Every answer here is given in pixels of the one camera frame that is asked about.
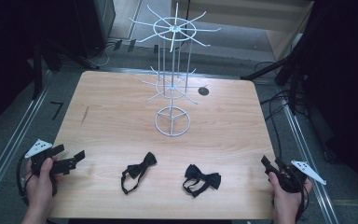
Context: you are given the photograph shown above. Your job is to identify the white floor cable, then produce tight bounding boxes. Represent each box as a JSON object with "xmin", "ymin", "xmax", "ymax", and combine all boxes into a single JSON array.
[{"xmin": 95, "ymin": 42, "xmax": 119, "ymax": 68}]

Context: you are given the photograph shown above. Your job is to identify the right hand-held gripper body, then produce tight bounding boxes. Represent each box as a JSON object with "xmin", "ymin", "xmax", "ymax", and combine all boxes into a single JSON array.
[{"xmin": 274, "ymin": 161, "xmax": 327, "ymax": 194}]

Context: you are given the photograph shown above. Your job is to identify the black bow tie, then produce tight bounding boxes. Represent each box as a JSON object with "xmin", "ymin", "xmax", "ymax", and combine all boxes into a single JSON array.
[
  {"xmin": 120, "ymin": 151, "xmax": 158, "ymax": 196},
  {"xmin": 182, "ymin": 163, "xmax": 222, "ymax": 199}
]

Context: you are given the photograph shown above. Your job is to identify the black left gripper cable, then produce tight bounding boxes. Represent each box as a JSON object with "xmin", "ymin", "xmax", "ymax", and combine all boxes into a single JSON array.
[{"xmin": 16, "ymin": 153, "xmax": 34, "ymax": 207}]

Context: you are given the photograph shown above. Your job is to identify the black metal stand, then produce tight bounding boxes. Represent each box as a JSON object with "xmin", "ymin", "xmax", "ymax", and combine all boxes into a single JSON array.
[
  {"xmin": 240, "ymin": 52, "xmax": 310, "ymax": 116},
  {"xmin": 31, "ymin": 36, "xmax": 101, "ymax": 101}
]

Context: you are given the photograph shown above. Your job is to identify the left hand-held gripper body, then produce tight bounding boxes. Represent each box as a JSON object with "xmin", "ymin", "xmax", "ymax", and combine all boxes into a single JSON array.
[{"xmin": 24, "ymin": 138, "xmax": 77, "ymax": 197}]

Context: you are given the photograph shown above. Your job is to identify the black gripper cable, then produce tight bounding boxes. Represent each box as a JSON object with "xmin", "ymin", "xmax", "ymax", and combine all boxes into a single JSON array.
[
  {"xmin": 16, "ymin": 153, "xmax": 34, "ymax": 207},
  {"xmin": 294, "ymin": 176, "xmax": 311, "ymax": 224}
]

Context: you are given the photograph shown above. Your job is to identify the white wire display rack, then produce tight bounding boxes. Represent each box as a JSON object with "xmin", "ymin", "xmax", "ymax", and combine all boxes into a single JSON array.
[{"xmin": 128, "ymin": 2, "xmax": 222, "ymax": 138}]

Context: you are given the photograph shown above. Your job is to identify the person's right hand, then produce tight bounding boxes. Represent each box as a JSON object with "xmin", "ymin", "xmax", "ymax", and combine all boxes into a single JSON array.
[{"xmin": 268, "ymin": 171, "xmax": 313, "ymax": 218}]

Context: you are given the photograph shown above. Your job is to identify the black floor cables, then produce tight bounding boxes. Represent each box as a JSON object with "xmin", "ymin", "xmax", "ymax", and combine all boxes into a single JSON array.
[{"xmin": 255, "ymin": 60, "xmax": 297, "ymax": 158}]

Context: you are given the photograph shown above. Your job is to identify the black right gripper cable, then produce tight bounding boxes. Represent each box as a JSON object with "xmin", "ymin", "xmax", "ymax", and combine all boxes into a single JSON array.
[{"xmin": 294, "ymin": 176, "xmax": 311, "ymax": 224}]

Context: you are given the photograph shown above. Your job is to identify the person's left hand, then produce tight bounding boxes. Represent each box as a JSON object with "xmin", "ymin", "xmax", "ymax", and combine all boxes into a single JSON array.
[{"xmin": 24, "ymin": 157, "xmax": 57, "ymax": 213}]

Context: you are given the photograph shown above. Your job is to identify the metal floor rail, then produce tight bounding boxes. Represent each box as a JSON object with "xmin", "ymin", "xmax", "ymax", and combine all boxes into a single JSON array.
[
  {"xmin": 282, "ymin": 104, "xmax": 340, "ymax": 224},
  {"xmin": 0, "ymin": 70, "xmax": 54, "ymax": 207}
]

